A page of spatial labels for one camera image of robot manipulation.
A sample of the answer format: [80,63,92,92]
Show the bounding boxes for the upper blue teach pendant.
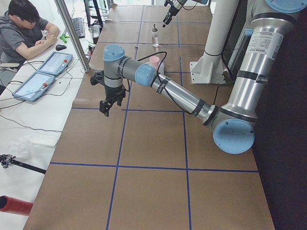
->
[37,51,73,76]

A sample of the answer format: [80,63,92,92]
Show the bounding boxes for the crumpled clear plastic wrap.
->
[8,135,33,159]

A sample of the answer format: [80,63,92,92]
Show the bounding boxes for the silver digital kitchen scale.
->
[146,62,165,74]

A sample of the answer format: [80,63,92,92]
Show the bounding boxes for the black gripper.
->
[163,6,179,28]
[99,85,126,117]

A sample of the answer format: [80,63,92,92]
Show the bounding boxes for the seated person grey shirt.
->
[0,0,59,64]

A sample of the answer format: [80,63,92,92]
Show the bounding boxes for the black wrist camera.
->
[90,72,105,86]

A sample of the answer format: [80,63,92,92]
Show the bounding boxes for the pink paper cup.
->
[149,56,160,70]

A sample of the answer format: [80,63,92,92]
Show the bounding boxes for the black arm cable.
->
[124,51,240,115]

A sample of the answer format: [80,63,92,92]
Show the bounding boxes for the aluminium frame post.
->
[55,0,90,73]

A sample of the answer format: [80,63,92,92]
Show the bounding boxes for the green plastic toy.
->
[59,34,69,44]

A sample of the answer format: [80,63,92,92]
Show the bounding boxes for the lower blue teach pendant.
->
[12,71,55,102]

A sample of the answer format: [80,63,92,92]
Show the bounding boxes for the clear glass sauce bottle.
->
[151,23,159,47]

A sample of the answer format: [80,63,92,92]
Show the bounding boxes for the black computer mouse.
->
[56,44,67,51]

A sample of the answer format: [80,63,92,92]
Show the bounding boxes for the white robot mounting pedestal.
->
[190,0,239,84]

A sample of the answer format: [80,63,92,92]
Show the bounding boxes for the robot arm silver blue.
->
[162,0,212,28]
[90,0,307,154]

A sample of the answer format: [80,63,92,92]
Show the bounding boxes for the blue teach pendant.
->
[12,71,55,102]
[37,51,73,76]

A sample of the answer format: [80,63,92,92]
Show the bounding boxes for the brown paper table cover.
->
[23,5,276,230]

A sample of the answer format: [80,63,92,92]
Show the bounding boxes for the red cylinder tube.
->
[0,195,33,216]

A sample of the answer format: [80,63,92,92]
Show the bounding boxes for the black computer keyboard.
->
[71,17,85,38]

